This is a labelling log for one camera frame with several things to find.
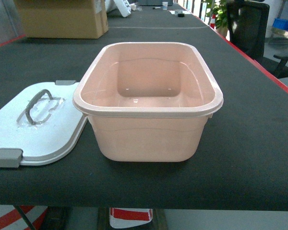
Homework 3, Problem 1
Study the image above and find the cardboard box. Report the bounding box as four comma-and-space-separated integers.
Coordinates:
14, 0, 108, 39

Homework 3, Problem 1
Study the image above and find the red white cone under table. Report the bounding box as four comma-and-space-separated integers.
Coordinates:
109, 207, 153, 229

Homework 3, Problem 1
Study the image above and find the black office chair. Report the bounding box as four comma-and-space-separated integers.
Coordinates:
226, 0, 288, 79

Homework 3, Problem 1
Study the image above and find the red white traffic cone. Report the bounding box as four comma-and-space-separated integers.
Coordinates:
0, 205, 48, 230

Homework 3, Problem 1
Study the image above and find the white paper cup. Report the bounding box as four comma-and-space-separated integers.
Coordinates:
162, 1, 168, 11

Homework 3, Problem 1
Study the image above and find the green potted plant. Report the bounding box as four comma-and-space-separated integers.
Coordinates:
201, 0, 228, 29

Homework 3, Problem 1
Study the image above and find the pink plastic storage box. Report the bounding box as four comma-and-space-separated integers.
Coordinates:
72, 42, 224, 162

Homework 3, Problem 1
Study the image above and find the white box lid grey handle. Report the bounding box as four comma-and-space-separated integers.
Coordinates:
0, 80, 87, 168

